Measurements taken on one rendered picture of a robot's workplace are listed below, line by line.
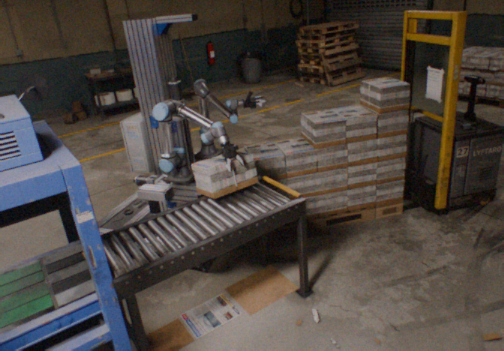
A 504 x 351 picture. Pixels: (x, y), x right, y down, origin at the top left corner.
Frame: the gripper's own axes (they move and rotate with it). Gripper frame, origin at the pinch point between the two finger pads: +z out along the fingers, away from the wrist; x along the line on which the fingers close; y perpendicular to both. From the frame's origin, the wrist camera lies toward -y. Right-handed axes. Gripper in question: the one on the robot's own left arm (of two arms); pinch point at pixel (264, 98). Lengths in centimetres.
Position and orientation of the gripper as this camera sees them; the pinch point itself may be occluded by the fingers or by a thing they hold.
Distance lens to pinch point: 371.5
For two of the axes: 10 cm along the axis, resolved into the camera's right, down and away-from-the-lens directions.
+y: 0.7, 8.6, 5.1
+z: 9.9, -1.1, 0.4
